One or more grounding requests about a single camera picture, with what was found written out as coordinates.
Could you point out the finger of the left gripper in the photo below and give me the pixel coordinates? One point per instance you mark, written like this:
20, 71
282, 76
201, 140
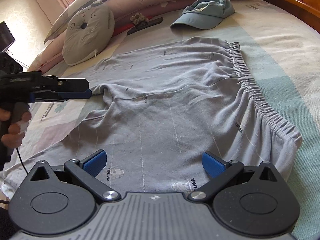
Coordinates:
64, 85
61, 96

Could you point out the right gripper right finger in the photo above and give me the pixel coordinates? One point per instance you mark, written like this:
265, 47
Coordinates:
222, 173

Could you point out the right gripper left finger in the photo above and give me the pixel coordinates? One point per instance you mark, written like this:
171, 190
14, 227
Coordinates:
83, 173

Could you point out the light grey pajama shorts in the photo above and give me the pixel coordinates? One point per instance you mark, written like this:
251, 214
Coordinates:
166, 105

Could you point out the person's left hand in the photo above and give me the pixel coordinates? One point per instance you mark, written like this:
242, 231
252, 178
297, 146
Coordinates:
16, 132

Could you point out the black monitor screen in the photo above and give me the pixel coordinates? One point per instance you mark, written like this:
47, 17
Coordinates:
6, 37

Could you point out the grey cat face cushion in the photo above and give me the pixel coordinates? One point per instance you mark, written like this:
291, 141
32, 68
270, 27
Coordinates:
88, 33

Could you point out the light blue baseball cap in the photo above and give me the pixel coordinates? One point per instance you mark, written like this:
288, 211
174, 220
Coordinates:
205, 14

